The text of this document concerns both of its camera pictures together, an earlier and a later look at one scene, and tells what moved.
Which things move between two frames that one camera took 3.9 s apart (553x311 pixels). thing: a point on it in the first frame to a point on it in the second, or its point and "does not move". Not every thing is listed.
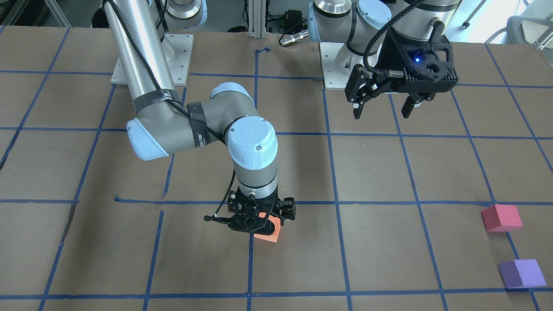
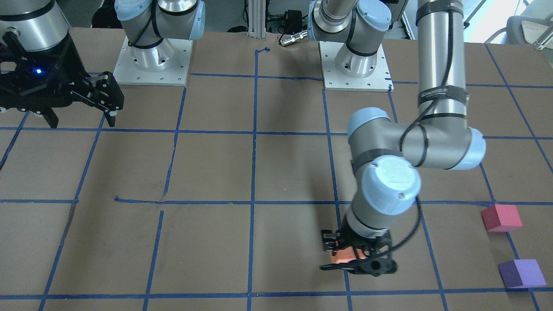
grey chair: x=522 y=30 does not move
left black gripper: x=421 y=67 to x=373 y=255
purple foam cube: x=521 y=274 does not move
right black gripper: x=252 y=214 to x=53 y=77
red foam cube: x=501 y=218 does not move
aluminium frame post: x=256 y=12 does not move
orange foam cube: x=273 y=237 to x=344 y=255
